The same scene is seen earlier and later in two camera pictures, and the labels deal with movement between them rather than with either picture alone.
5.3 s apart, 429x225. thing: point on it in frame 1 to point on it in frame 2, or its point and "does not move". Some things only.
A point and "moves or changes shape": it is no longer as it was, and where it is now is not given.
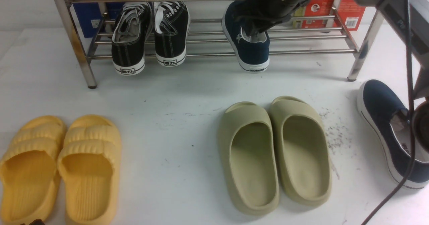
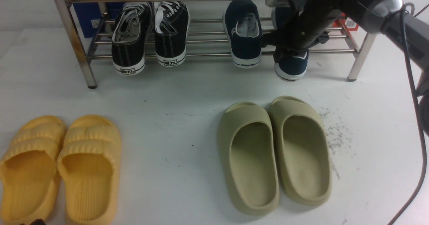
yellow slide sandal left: [29, 184] does not move
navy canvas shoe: [252, 51] moves or changes shape
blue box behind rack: [86, 16] does not move
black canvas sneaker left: [133, 23] does not move
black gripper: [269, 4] to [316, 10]
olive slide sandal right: [304, 157] does not move
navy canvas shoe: [385, 117] to [290, 68]
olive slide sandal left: [249, 158] does not move
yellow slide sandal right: [89, 163] does not move
